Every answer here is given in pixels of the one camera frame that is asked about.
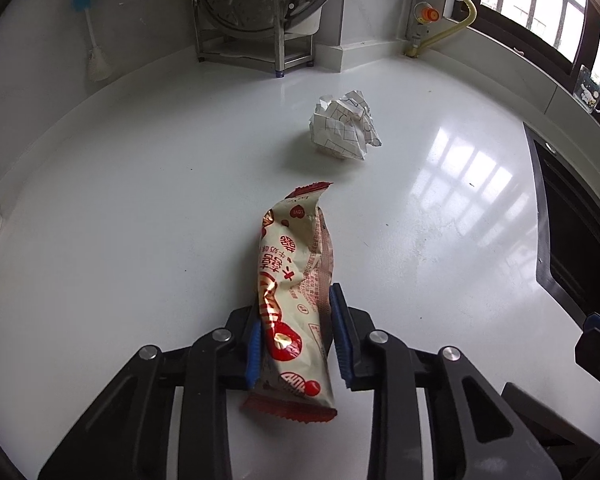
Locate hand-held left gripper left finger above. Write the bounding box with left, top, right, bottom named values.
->
left=37, top=307, right=263, bottom=480

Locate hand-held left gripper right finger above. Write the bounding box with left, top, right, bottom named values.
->
left=328, top=282, right=563, bottom=480

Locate cream and red snack wrapper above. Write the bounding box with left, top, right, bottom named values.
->
left=240, top=181, right=339, bottom=423

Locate black kitchen sink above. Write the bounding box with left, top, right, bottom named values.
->
left=523, top=122, right=600, bottom=327

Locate crumpled printed paper ball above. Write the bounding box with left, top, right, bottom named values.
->
left=308, top=90, right=383, bottom=162

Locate glass mug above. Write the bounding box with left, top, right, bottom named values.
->
left=574, top=65, right=600, bottom=113

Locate stainless steel rack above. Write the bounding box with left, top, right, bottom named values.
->
left=192, top=0, right=326, bottom=78

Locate dark framed window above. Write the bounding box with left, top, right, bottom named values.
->
left=460, top=0, right=600, bottom=111

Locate white plastic container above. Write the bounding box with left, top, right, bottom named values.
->
left=287, top=6, right=326, bottom=37

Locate small perforated steamer plate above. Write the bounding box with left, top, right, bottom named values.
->
left=202, top=0, right=282, bottom=31

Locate white brush with blue handle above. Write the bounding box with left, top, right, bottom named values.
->
left=70, top=0, right=115, bottom=82

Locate yellow gas hose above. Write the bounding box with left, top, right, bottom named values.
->
left=405, top=0, right=479, bottom=59

